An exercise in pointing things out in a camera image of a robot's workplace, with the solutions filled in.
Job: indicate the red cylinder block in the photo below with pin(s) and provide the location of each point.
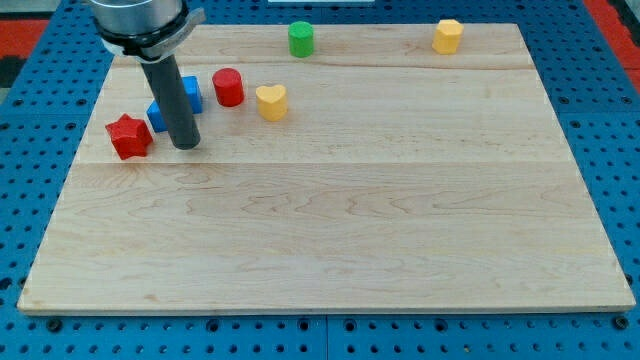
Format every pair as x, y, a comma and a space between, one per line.
228, 87

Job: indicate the yellow heart block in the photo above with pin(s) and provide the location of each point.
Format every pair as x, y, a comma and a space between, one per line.
272, 103

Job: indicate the green cylinder block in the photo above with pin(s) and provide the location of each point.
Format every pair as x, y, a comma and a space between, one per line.
301, 39

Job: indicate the light wooden board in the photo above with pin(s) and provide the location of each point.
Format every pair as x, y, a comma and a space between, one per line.
400, 181

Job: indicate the red star block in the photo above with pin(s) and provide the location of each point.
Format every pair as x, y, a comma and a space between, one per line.
129, 136

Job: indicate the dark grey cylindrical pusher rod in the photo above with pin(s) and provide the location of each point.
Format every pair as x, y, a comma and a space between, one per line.
168, 89

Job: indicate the blue block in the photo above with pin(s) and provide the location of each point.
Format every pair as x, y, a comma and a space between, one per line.
193, 92

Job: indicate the yellow hexagon block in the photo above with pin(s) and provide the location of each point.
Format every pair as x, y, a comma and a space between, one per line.
447, 36

